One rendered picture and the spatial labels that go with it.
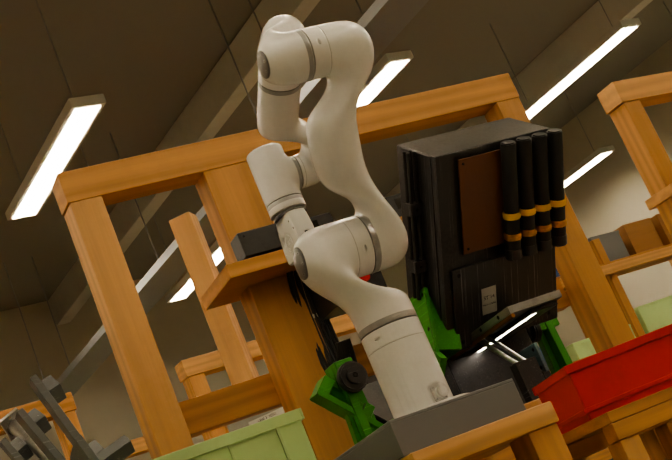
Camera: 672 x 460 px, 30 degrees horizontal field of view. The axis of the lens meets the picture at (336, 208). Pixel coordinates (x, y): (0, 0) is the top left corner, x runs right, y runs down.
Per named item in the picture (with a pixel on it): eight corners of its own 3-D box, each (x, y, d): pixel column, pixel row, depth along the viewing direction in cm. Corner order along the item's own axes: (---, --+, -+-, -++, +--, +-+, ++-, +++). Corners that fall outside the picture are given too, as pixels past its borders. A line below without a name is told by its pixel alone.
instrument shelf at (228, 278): (508, 200, 364) (502, 187, 365) (230, 278, 322) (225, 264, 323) (470, 233, 385) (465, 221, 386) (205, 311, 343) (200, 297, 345)
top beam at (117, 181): (520, 96, 397) (508, 72, 400) (67, 203, 328) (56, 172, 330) (507, 110, 405) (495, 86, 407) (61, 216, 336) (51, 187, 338)
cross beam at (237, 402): (571, 304, 382) (559, 278, 385) (182, 437, 322) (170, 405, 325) (563, 310, 387) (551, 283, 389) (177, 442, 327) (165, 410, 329)
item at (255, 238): (295, 242, 339) (286, 219, 341) (246, 256, 332) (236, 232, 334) (287, 252, 345) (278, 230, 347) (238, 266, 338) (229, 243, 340)
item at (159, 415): (655, 379, 371) (519, 96, 397) (198, 558, 302) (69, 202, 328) (639, 388, 379) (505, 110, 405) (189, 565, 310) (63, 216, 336)
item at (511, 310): (564, 300, 303) (559, 289, 304) (512, 318, 296) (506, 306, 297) (491, 350, 336) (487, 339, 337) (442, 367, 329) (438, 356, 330)
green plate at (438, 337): (468, 367, 307) (453, 286, 315) (438, 368, 304) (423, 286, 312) (448, 380, 316) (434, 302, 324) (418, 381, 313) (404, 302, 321)
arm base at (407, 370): (493, 388, 235) (452, 300, 240) (415, 414, 224) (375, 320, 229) (439, 421, 249) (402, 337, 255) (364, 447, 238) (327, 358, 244)
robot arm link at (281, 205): (261, 215, 277) (266, 227, 276) (273, 199, 269) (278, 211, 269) (294, 206, 281) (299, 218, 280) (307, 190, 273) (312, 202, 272)
